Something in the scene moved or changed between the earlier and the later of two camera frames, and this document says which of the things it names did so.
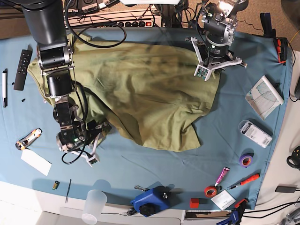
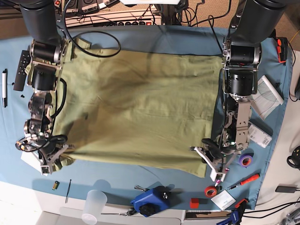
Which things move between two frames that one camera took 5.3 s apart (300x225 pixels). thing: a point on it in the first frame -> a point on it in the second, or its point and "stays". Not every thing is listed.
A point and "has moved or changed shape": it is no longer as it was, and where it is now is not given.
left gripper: (212, 58) -> (218, 155)
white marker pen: (4, 88) stays
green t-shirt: (153, 95) has moved or changed shape
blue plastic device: (153, 201) stays
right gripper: (93, 127) -> (50, 150)
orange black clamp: (282, 49) stays
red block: (194, 202) stays
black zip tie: (66, 198) stays
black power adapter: (285, 189) stays
